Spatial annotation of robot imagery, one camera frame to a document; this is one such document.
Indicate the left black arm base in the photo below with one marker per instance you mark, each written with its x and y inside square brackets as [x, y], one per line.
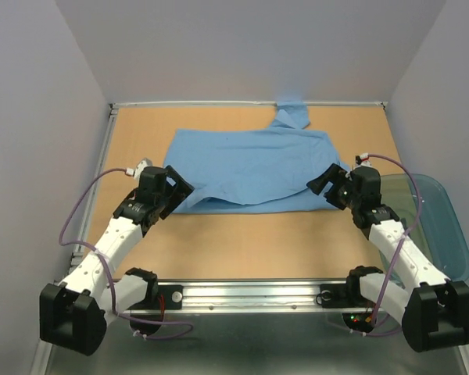
[168, 297]

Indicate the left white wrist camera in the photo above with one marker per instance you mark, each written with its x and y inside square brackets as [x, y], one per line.
[138, 169]

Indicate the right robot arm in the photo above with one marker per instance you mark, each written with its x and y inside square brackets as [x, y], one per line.
[431, 309]

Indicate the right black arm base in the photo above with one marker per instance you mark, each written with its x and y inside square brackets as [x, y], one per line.
[338, 296]

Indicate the blue long sleeve shirt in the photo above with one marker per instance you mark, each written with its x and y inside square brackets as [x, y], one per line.
[254, 171]

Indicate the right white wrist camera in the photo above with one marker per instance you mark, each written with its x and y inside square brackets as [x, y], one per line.
[361, 158]

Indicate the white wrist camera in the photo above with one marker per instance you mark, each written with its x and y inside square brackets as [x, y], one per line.
[138, 169]
[361, 158]

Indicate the translucent teal plastic bin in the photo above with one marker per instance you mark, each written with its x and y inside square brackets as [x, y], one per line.
[438, 233]

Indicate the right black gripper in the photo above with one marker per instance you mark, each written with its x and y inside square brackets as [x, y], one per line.
[334, 174]

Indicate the aluminium mounting rail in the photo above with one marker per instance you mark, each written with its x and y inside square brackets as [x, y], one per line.
[251, 327]

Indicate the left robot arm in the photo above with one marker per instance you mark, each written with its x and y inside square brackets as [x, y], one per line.
[76, 312]

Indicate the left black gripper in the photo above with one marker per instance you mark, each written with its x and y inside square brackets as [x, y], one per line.
[180, 191]

